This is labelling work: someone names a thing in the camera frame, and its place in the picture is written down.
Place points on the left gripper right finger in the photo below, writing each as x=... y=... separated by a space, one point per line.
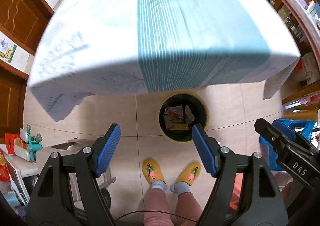
x=260 y=201

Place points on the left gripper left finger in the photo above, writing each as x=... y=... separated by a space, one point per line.
x=51 y=202

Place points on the red snack bag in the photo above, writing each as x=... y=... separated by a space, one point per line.
x=4 y=175

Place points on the round black trash bin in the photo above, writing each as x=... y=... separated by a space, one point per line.
x=179 y=113

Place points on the blue plastic stool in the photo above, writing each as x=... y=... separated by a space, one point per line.
x=284 y=132

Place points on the pink plastic stool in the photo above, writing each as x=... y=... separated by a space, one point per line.
x=234 y=203

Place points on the teal toy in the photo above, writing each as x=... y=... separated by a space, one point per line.
x=27 y=145

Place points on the right pink trouser leg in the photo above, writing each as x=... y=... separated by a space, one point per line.
x=188 y=210

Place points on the pink trouser leg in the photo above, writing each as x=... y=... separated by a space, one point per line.
x=155 y=200
x=188 y=210

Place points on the right yellow slipper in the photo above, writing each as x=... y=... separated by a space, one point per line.
x=186 y=178

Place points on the yellow slipper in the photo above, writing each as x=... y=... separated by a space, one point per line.
x=153 y=174
x=186 y=178

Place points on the left pink trouser leg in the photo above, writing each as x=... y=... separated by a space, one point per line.
x=155 y=200

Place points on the left yellow slipper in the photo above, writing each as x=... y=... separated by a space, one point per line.
x=153 y=174

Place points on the white teal tablecloth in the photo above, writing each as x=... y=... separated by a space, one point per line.
x=101 y=47

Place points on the wooden door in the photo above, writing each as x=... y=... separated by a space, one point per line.
x=23 y=22

